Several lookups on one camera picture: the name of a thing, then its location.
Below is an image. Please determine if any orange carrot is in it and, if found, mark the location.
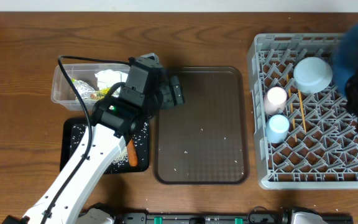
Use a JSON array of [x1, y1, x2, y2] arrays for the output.
[[126, 139, 138, 167]]

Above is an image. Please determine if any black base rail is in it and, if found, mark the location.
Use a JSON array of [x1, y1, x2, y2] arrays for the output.
[[79, 203, 354, 224]]

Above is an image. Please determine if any black waste tray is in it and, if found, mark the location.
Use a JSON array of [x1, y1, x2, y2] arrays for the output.
[[60, 118, 150, 174]]

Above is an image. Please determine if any brown serving tray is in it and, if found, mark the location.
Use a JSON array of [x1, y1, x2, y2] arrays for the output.
[[154, 67, 249, 185]]

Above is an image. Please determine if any pile of white rice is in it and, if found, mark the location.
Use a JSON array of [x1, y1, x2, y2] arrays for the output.
[[112, 147, 128, 166]]

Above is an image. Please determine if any pink plastic cup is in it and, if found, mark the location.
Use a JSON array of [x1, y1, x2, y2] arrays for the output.
[[264, 86, 287, 115]]

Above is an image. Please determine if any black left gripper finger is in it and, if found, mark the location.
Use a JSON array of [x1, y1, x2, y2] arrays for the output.
[[170, 76, 185, 105], [158, 83, 175, 110]]

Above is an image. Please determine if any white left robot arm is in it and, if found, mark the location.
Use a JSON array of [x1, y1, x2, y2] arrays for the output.
[[3, 66, 184, 223]]

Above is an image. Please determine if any wooden chopstick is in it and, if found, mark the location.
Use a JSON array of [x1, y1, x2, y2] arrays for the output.
[[298, 90, 307, 134]]

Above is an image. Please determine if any crumpled white tissue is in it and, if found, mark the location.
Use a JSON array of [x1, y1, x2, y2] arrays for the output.
[[94, 69, 128, 90]]

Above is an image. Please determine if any dark blue plate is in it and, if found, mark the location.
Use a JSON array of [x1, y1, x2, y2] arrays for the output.
[[333, 23, 358, 96]]

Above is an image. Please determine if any light blue plastic cup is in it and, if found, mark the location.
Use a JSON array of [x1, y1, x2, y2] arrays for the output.
[[265, 114, 290, 144]]

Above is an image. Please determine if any wooden chopstick diagonal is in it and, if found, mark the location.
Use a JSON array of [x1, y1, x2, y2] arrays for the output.
[[286, 74, 298, 142]]

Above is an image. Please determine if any light blue bowl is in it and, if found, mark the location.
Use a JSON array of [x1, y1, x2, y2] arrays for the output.
[[293, 57, 333, 94]]

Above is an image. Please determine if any grey dishwasher rack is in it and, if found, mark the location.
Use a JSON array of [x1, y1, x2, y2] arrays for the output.
[[247, 34, 358, 190]]

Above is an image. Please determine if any clear plastic waste bin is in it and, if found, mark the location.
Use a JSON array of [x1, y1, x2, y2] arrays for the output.
[[51, 63, 130, 111]]

